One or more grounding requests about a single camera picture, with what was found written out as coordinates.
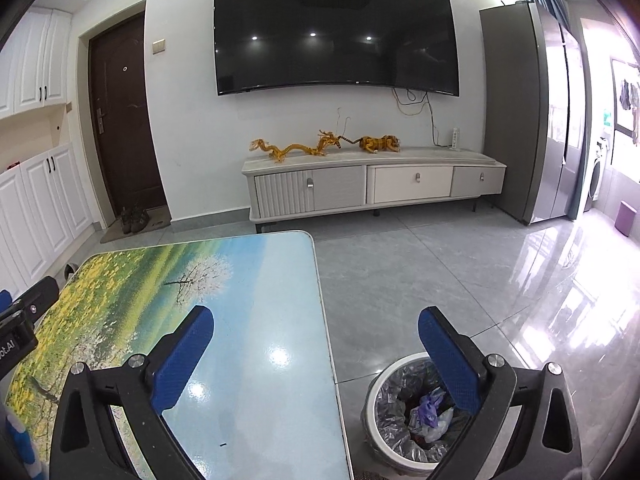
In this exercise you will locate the white upper cabinets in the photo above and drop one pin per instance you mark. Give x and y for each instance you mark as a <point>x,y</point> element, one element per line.
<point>34,62</point>

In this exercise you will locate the purple stool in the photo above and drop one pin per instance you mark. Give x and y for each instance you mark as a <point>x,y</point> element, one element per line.
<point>627,219</point>

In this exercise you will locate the flower landscape table mat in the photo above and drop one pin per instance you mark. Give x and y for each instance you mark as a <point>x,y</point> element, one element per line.
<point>201,360</point>

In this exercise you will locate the grey bin liner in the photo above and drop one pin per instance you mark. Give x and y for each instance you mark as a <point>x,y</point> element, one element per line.
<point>400,419</point>

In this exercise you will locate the grey refrigerator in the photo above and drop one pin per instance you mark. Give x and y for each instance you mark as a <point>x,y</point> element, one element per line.
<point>535,116</point>

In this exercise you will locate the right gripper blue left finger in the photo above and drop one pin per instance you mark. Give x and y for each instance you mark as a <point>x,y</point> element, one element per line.
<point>174,358</point>

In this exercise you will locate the white lower cabinets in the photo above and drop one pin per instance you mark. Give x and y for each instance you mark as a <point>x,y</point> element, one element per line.
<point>44,217</point>

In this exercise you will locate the light switch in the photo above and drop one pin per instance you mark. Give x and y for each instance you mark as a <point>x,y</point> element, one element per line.
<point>158,46</point>

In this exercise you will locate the purple plastic bag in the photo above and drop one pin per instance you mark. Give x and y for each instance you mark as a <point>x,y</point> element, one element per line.
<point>425,415</point>

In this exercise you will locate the brown door mat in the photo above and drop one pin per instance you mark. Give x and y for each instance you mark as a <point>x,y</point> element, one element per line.
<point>156,218</point>

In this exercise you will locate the black wall television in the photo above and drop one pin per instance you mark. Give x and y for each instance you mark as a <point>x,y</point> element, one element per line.
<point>264,44</point>

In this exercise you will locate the golden tiger figurine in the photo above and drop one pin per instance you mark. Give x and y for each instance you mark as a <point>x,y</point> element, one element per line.
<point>373,145</point>

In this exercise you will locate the white cabinets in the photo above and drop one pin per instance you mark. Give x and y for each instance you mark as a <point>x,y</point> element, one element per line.
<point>34,62</point>
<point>44,217</point>

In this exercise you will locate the white power strip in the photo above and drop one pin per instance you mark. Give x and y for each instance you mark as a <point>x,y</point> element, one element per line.
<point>455,136</point>

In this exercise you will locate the dark brown door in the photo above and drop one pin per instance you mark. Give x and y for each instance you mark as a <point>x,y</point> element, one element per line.
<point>120,118</point>

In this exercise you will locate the grey slipper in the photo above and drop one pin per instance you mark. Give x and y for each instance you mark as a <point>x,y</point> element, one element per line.
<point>69,270</point>

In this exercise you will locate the washing machine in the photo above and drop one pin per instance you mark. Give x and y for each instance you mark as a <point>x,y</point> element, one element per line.
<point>601,156</point>

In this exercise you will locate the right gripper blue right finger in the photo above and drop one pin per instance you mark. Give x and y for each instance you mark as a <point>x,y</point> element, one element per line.
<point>457,361</point>

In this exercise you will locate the white trash bin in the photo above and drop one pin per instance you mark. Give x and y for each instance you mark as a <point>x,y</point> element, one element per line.
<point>395,439</point>

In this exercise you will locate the clear white plastic bag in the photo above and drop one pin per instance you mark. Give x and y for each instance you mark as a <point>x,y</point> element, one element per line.
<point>433,431</point>

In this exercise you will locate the pair of brown shoes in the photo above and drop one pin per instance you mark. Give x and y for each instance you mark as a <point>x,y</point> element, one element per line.
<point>133,220</point>

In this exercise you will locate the white grey tv cabinet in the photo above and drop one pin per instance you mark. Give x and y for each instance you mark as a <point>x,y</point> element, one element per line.
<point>305,186</point>

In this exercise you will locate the golden dragon figurine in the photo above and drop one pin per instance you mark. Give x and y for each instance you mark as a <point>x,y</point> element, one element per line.
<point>327,139</point>

